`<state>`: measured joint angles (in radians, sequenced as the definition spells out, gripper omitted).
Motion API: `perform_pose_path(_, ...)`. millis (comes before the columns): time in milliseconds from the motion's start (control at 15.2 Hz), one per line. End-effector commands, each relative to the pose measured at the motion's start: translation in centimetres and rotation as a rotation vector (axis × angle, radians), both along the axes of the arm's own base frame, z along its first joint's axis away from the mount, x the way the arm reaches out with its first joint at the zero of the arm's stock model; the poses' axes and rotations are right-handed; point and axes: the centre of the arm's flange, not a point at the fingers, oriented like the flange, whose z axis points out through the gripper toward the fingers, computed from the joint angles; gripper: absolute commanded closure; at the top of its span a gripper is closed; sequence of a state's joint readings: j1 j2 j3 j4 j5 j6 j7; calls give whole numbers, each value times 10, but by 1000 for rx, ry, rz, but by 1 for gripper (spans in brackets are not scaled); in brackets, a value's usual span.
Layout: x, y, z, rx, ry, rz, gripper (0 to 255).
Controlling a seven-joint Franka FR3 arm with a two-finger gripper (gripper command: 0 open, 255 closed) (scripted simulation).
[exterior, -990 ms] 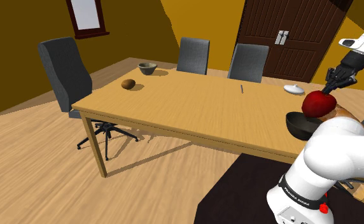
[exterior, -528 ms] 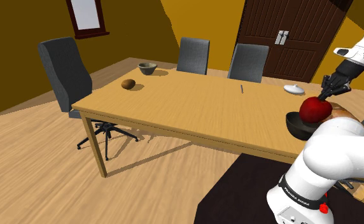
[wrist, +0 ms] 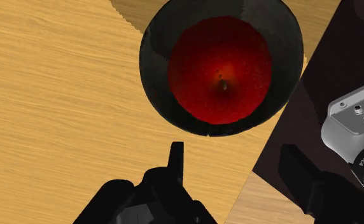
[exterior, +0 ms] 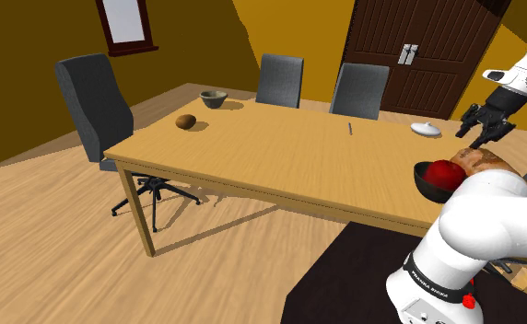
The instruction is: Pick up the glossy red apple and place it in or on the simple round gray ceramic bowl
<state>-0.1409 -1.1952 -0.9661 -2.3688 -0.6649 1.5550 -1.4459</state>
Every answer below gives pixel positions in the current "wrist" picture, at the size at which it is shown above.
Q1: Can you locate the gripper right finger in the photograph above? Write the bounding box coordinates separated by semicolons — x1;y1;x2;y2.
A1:
277;144;364;224

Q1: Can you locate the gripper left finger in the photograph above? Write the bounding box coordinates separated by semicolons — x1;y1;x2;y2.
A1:
73;141;218;224

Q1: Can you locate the black bowl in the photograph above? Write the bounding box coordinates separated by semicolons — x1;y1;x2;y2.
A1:
139;0;304;137

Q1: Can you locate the red apple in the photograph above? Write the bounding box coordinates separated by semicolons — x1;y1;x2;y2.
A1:
167;16;273;125

